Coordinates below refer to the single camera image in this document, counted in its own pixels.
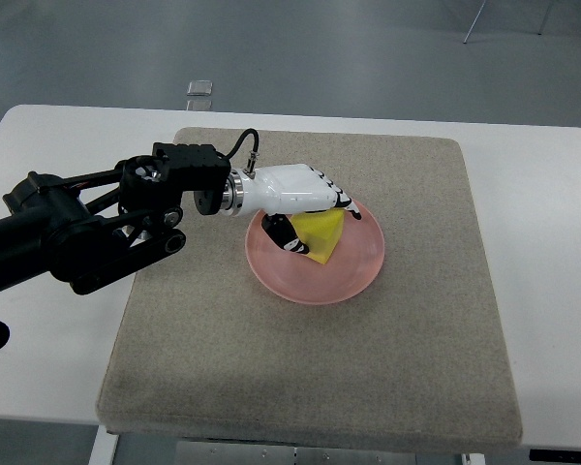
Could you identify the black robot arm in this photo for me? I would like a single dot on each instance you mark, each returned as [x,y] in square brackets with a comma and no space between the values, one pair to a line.
[94,229]

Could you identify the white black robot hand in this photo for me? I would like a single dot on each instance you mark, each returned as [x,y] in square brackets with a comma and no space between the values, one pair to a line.
[282,191]

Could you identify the upper metal floor plate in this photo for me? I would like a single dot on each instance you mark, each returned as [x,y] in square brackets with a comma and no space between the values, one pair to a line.
[200,87]

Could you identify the white table leg frame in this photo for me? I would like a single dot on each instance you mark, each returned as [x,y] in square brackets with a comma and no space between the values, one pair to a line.
[104,447]

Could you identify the yellow foam block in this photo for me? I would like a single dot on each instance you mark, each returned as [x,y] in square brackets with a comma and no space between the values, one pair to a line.
[320,232]

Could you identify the pink plate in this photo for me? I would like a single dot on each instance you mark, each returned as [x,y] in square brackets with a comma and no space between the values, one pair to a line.
[354,264]

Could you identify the lower metal floor plate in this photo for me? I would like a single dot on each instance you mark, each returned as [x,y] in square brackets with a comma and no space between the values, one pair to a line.
[199,105]

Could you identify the metal floor plate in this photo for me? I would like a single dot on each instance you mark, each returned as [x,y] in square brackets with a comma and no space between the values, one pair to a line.
[200,87]
[199,105]

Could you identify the beige felt mat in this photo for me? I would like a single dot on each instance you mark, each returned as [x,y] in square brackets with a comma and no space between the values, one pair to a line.
[417,362]

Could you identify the metal chair leg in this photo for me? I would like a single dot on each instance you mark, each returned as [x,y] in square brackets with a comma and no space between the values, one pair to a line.
[478,12]

